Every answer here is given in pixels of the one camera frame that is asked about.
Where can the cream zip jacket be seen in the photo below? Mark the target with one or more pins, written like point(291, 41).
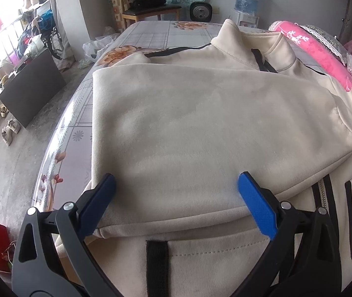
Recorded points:
point(194, 114)

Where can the beige shoe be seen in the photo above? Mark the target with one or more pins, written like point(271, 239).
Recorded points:
point(6, 136)
point(14, 126)

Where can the black round fan heater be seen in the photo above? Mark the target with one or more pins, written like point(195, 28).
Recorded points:
point(200, 11)

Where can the white wall socket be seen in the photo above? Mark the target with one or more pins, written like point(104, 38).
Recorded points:
point(215, 11)

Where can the wooden chair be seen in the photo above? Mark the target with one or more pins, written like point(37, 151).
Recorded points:
point(151, 12)

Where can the dark low cabinet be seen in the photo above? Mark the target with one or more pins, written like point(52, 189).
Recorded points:
point(33, 86)

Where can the wheelchair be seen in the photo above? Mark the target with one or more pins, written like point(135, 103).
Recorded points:
point(53, 41)

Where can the white plastic bag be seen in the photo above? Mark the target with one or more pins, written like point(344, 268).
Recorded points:
point(97, 45)

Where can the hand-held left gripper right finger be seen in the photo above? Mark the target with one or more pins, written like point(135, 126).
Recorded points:
point(257, 204)

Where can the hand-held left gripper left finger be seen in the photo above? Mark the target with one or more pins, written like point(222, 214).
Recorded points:
point(101, 201)

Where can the pink floral blanket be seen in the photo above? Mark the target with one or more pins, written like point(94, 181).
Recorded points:
point(318, 52)

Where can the white water dispenser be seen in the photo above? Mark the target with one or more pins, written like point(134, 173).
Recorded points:
point(245, 21)

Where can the white lace cloth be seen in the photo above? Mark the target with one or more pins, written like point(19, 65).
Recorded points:
point(327, 38)

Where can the pile of colourful bags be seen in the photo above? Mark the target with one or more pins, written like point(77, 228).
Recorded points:
point(35, 31)

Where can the black bag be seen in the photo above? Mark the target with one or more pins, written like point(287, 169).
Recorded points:
point(148, 1)

